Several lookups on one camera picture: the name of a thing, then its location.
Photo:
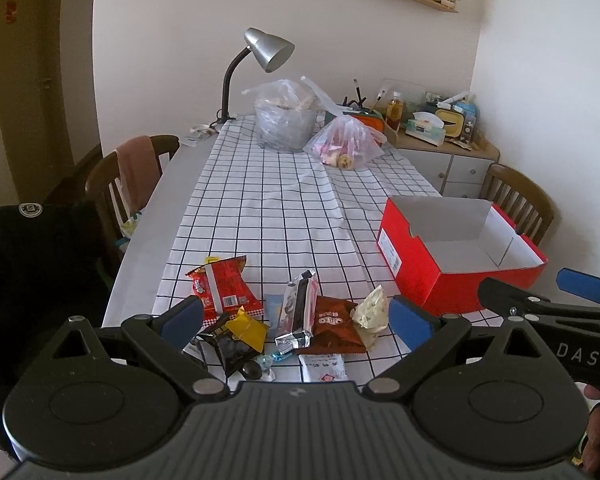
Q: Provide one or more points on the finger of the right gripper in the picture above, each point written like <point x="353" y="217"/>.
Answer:
<point x="505" y="299"/>
<point x="579" y="284"/>

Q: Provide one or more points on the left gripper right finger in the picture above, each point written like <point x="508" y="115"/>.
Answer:
<point x="433" y="342"/>

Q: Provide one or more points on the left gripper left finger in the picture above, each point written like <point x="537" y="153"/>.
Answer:
<point x="160" y="341"/>

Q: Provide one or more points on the cream snack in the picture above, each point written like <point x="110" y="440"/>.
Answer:
<point x="371" y="317"/>

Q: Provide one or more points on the black yellow snack packet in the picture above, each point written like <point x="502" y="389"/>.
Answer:
<point x="235" y="339"/>

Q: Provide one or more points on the red snack packet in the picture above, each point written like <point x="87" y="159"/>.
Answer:
<point x="220" y="287"/>

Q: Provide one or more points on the brown chip bag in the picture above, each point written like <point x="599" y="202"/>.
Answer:
<point x="333" y="330"/>

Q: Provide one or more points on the white blue snack packet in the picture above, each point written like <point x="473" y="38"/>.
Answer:
<point x="323" y="368"/>

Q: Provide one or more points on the silver white snack packet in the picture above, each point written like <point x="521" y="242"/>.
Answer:
<point x="294" y="329"/>

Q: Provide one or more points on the person's right hand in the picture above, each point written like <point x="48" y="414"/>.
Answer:
<point x="591" y="451"/>

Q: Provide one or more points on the red cardboard box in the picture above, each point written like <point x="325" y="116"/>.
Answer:
<point x="439" y="249"/>

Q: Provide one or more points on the right wooden chair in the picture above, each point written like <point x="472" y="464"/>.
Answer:
<point x="523" y="201"/>

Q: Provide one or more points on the wooden chair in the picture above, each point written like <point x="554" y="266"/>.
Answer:
<point x="103" y="189"/>
<point x="523" y="201"/>

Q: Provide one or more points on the small blue candy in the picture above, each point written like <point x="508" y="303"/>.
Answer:
<point x="267" y="361"/>

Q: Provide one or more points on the white drawer cabinet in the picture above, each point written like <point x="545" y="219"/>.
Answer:
<point x="451" y="170"/>

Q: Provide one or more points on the black bag with logo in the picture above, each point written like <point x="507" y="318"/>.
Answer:
<point x="51" y="262"/>

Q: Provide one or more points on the left wooden chair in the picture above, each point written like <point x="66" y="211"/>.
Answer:
<point x="103" y="189"/>

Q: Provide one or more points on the pink cloth on chair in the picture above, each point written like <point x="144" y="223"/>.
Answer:
<point x="139" y="171"/>

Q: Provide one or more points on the white grid tablecloth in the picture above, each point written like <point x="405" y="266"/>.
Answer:
<point x="287" y="213"/>

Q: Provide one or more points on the tissue box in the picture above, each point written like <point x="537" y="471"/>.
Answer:
<point x="426" y="127"/>

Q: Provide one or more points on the pink snack plastic bag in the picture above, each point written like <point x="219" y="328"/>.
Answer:
<point x="345" y="142"/>

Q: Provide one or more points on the amber bottle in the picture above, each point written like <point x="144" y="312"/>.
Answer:
<point x="394" y="110"/>

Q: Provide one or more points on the orange pouch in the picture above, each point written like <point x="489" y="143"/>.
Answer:
<point x="372" y="121"/>

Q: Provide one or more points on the clear plastic bag with bowl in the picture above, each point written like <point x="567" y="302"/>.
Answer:
<point x="286" y="114"/>

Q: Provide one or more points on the wooden door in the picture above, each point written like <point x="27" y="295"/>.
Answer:
<point x="32" y="113"/>

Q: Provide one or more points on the silver desk lamp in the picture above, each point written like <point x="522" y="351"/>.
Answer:
<point x="271" y="53"/>

